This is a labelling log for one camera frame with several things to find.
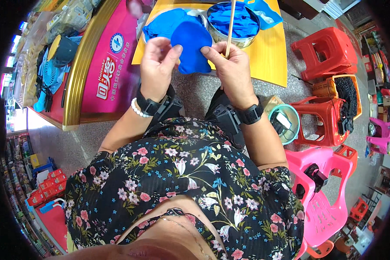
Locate person's left hand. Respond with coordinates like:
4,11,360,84
139,37,184,103

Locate person's right hand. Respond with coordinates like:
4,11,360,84
200,41,259,111

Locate blue fabric piece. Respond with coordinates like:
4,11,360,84
170,20,214,75

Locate thin wooden stick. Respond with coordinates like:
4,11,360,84
225,0,237,59

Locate black wrist band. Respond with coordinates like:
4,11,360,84
212,102,264,136
136,86,185,121

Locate yellow wooden table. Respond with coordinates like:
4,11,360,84
132,0,288,88

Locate pink counter with gold trim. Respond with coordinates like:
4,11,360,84
29,0,157,131

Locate pile of blue fabric pieces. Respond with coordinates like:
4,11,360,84
142,8,209,45

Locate metal bowl of blue fabric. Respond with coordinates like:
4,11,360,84
206,1,261,49

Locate black and white charger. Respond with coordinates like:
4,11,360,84
270,111,294,135

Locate blue plastic basket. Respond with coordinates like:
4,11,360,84
244,0,284,31

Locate green plastic basin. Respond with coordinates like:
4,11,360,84
268,104,301,146

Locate orange plastic basket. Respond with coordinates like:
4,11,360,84
312,74,363,121

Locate dark cup with yellow lid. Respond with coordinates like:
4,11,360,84
47,35,79,68

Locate small blue fan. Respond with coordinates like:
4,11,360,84
33,58,62,113

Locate black mesh items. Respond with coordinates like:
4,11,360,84
334,76,359,134

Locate person's body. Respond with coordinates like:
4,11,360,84
49,117,305,260

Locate heap of clear snack bags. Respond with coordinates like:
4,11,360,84
12,0,102,108

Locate black object on chair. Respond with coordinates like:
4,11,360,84
295,163,329,199

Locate orange plastic stool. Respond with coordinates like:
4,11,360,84
306,240,335,259
331,144,359,178

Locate shop rack with goods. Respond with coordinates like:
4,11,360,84
354,19,390,115

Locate stack of red boxes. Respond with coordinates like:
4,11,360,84
27,168,68,207

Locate small pink plastic chair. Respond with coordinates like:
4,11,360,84
365,114,390,155

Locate shop shelf with goods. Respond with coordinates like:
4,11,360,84
0,132,69,258

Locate small red plastic stool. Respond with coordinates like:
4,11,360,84
349,197,370,222

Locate white bead bracelet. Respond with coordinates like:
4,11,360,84
131,97,152,118

